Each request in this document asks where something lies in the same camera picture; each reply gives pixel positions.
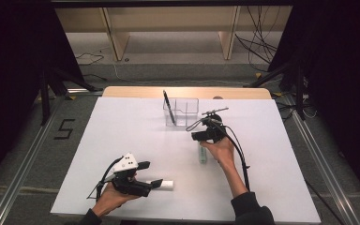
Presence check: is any person's left hand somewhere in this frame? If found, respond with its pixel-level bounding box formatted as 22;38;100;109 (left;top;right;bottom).
92;175;141;218

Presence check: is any wooden table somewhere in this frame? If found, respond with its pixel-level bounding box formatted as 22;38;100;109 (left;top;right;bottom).
101;86;273;101

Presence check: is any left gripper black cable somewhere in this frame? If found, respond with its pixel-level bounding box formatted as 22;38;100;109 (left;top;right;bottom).
86;156;125;201

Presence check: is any black curtain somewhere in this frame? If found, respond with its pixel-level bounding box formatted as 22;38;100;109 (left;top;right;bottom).
268;0;360;201
0;0;85;191

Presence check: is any white cylindrical stick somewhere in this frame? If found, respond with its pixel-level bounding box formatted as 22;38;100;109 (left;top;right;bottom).
151;180;175;191

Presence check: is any thin black floor cable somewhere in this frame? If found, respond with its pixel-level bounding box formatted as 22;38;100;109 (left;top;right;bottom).
82;73;108;83
75;52;105;67

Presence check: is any white table sheet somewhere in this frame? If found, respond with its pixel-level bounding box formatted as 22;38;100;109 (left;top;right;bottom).
50;96;323;225

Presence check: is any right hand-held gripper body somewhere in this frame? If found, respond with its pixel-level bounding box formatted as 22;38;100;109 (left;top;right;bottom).
200;107;230;144

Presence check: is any person's right hand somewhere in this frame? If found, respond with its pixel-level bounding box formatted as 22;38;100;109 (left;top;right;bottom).
199;136;237;170

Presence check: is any black tripod stand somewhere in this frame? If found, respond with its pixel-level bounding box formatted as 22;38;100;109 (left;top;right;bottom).
38;67;102;126
243;60;308;121

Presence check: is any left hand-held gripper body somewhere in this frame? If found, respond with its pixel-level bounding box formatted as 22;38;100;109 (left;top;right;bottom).
111;152;154;198

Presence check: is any aluminium floor rail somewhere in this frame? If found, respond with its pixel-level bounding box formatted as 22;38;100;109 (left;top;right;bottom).
0;97;67;225
282;93;360;225

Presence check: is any black pen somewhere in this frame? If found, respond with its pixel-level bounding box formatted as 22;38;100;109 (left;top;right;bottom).
162;89;176;126

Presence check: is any black metal frame bar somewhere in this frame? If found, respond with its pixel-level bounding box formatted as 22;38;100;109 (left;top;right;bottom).
50;0;294;8

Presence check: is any hanging black cable bundle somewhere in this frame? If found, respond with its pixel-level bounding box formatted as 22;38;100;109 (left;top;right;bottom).
234;5;282;73

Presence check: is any clear plastic pen organizer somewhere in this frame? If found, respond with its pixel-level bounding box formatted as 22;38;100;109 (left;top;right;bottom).
162;97;200;128

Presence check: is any green highlighter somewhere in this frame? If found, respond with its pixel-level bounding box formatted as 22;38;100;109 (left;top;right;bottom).
199;142;208;165

